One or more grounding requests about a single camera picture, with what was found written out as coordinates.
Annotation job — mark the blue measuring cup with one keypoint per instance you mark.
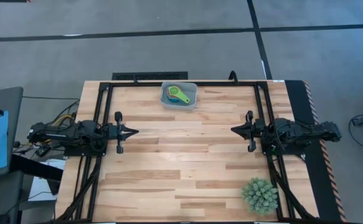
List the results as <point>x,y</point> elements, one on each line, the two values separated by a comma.
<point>172,99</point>

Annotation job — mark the black mat with hazard stripe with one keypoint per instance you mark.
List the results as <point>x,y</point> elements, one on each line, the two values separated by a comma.
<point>299,99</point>

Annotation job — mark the grey side desk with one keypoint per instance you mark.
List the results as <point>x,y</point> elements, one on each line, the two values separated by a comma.
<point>13,99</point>

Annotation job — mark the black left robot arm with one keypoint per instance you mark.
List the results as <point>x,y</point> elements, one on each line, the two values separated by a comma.
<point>84,130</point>

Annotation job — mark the spiky pale green plant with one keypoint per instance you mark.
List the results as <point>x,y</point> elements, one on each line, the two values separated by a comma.
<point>259,196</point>

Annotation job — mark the black metal table frame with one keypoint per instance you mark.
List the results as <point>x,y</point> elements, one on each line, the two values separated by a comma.
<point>156,84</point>

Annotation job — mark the yellow measuring cup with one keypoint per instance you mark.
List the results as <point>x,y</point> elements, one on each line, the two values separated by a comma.
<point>168,93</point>

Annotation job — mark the white plastic basket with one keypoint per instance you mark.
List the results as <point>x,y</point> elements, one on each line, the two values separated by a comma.
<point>193,90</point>

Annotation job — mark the green measuring cup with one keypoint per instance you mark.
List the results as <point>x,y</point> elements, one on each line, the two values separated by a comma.
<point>175,92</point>

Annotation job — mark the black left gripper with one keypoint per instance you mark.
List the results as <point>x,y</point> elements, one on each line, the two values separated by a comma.
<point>119,133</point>

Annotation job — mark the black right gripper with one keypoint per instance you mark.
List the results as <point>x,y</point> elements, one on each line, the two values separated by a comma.
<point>257,129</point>

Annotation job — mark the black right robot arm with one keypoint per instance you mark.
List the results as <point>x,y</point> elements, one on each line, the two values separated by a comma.
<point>293,130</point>

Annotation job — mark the white paper sheet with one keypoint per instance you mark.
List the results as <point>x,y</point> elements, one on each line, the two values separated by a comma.
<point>44,189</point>

